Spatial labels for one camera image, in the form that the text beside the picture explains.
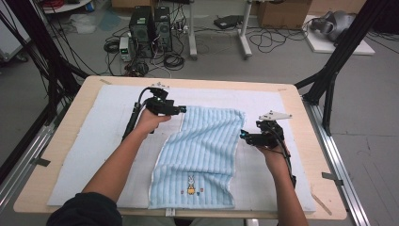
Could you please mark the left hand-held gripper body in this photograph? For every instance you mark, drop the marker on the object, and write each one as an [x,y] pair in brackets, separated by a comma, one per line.
[158,103]

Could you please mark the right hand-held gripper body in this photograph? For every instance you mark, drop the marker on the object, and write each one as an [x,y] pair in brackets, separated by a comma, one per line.
[269,135]

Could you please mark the light blue striped towel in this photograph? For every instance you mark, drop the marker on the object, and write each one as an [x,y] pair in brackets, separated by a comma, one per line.
[200,147]

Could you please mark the person's left hand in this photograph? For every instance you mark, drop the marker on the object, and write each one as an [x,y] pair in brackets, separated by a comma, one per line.
[150,121]

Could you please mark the person's right hand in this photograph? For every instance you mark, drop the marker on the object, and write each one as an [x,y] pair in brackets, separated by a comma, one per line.
[276,160]

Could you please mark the brown tape strip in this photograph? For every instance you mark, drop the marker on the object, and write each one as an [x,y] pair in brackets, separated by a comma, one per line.
[282,89]

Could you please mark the white power supply unit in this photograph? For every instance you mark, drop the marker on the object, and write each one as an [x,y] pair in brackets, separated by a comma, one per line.
[124,48]

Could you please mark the white grid mat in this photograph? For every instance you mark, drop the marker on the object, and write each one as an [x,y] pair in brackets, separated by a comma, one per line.
[94,125]

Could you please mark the black computer tower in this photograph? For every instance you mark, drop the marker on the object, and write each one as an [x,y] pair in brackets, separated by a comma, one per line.
[141,31]
[163,28]

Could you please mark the white stand leg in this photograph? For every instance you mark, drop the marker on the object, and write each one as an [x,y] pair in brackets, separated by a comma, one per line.
[244,34]
[192,31]

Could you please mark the thin wooden stick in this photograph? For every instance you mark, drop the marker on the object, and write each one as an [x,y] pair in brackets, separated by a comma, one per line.
[321,203]

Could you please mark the black flat device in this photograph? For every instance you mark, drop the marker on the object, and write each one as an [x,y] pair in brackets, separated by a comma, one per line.
[227,21]

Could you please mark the white floor board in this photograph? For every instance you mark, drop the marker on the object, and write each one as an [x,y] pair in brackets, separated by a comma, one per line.
[323,45]

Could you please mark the clear plastic sheet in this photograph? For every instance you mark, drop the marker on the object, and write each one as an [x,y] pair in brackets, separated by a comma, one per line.
[83,24]

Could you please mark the cardboard box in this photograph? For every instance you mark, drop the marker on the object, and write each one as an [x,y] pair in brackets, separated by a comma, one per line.
[282,14]

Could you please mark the person's black sleeve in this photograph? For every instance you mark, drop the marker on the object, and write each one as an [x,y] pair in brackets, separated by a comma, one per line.
[87,210]

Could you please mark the grey helmet device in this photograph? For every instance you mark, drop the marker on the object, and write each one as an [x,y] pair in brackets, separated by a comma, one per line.
[334,23]

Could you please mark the white round table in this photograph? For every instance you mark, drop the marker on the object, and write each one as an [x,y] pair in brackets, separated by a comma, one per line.
[67,8]

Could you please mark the aluminium rail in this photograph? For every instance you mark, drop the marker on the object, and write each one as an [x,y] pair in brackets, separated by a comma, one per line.
[28,157]
[335,150]

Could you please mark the black frame post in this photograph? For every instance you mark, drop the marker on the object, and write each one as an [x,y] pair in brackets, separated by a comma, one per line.
[47,53]
[342,53]

